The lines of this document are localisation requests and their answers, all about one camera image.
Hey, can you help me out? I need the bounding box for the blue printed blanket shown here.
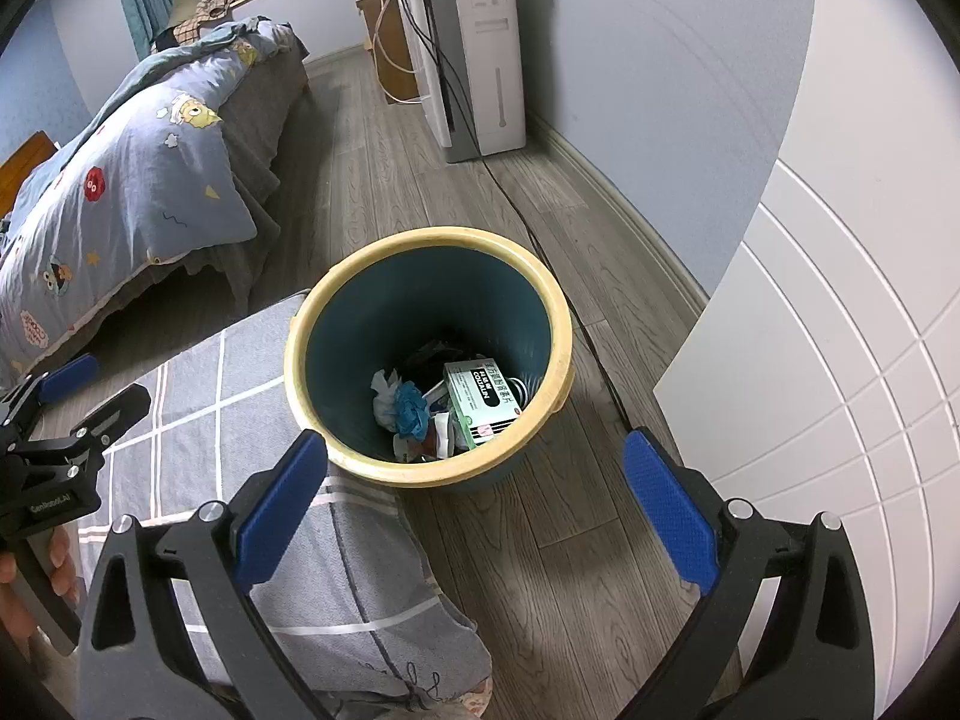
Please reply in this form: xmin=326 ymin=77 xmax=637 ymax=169
xmin=0 ymin=15 xmax=301 ymax=376

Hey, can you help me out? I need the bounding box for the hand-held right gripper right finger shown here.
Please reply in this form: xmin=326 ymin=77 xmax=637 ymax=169
xmin=621 ymin=427 xmax=878 ymax=720

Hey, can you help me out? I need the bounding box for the white cable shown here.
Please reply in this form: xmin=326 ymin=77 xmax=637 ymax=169
xmin=373 ymin=0 xmax=430 ymax=106

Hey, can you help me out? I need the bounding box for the grey plaid mat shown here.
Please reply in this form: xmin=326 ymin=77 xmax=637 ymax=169
xmin=26 ymin=289 xmax=481 ymax=720

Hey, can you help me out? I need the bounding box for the bed with grey skirt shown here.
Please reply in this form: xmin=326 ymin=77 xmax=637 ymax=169
xmin=157 ymin=34 xmax=312 ymax=316

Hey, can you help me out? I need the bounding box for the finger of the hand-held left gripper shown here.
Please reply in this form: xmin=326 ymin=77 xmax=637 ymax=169
xmin=69 ymin=384 xmax=152 ymax=460
xmin=0 ymin=352 xmax=101 ymax=428

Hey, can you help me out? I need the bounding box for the black cable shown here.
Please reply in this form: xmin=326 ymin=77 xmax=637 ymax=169
xmin=382 ymin=0 xmax=638 ymax=428

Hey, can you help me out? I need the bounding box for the white tissue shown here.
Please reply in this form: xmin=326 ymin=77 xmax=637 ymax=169
xmin=370 ymin=367 xmax=406 ymax=428

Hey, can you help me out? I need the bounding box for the blue face mask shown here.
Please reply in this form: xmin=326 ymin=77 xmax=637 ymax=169
xmin=394 ymin=381 xmax=432 ymax=437

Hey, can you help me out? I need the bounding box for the white panelled cabinet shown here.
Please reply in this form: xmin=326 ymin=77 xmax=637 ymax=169
xmin=652 ymin=157 xmax=960 ymax=720

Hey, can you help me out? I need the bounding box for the pile of clothes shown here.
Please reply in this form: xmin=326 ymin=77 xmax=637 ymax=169
xmin=154 ymin=0 xmax=242 ymax=53

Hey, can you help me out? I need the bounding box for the white air purifier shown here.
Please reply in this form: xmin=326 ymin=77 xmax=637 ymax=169
xmin=390 ymin=0 xmax=530 ymax=164

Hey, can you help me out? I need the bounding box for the person's left hand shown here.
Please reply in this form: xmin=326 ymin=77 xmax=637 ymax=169
xmin=0 ymin=525 xmax=82 ymax=646

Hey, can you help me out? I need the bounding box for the teal waste bin yellow rim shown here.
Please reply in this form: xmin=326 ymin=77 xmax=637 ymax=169
xmin=283 ymin=226 xmax=575 ymax=492

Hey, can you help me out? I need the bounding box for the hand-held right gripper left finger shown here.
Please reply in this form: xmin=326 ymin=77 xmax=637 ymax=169
xmin=75 ymin=426 xmax=331 ymax=720

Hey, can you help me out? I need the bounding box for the white green medicine box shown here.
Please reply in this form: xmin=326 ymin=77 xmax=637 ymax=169
xmin=442 ymin=356 xmax=530 ymax=452

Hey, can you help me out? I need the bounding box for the wooden tv cabinet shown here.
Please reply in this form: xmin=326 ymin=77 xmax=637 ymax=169
xmin=356 ymin=0 xmax=425 ymax=106

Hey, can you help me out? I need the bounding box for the wooden headboard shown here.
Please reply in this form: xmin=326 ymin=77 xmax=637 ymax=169
xmin=0 ymin=131 xmax=61 ymax=222

